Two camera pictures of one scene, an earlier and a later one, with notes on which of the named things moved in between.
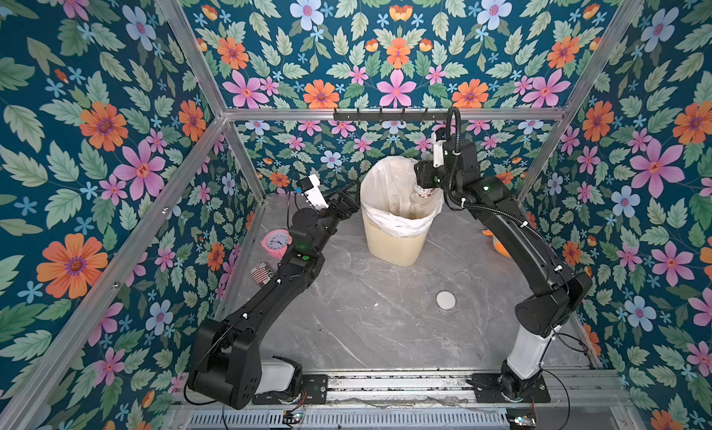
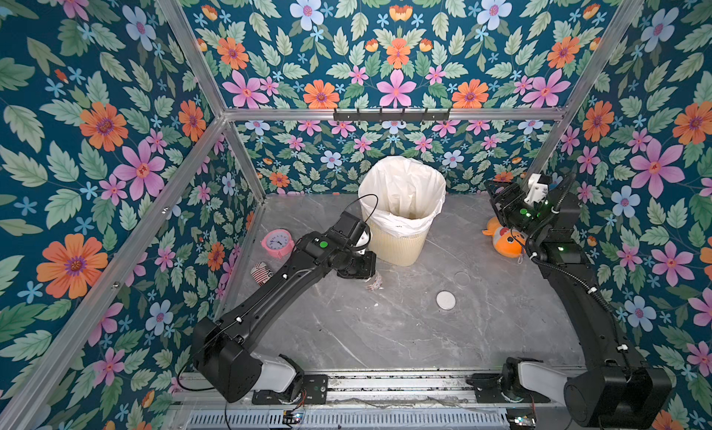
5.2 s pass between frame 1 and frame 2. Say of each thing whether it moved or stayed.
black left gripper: moved
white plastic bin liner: stayed
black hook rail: stayed
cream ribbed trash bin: stayed
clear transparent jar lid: stayed
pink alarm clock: stayed
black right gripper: moved
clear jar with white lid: moved
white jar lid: stayed
